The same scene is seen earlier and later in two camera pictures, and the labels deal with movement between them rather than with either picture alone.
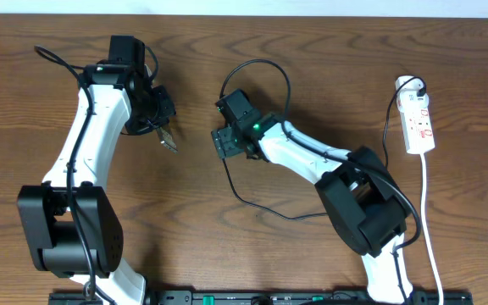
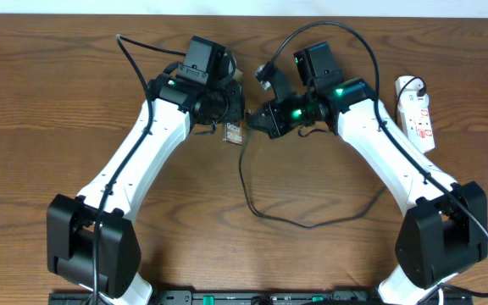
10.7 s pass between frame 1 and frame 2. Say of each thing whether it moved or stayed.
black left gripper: moved
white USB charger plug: stayed
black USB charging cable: moved
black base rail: stayed
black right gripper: moved
